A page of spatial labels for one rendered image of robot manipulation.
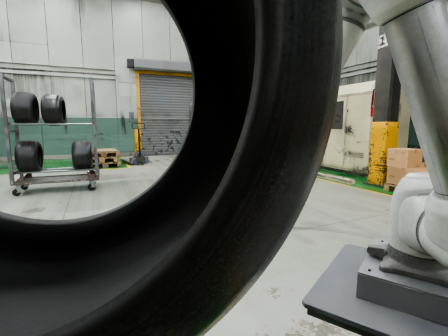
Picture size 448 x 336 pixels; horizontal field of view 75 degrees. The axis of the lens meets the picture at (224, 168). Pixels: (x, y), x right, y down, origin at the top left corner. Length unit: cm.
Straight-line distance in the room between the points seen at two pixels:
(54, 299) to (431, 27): 73
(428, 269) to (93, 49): 1125
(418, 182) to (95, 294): 79
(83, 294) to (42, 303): 5
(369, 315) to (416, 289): 14
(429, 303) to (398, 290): 7
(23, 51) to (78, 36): 171
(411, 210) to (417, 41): 43
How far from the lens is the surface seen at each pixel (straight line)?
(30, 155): 561
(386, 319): 92
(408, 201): 91
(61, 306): 44
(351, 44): 80
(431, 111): 68
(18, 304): 47
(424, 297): 94
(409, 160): 559
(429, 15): 67
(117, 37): 1172
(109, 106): 1131
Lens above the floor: 113
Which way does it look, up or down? 8 degrees down
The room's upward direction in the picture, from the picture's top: straight up
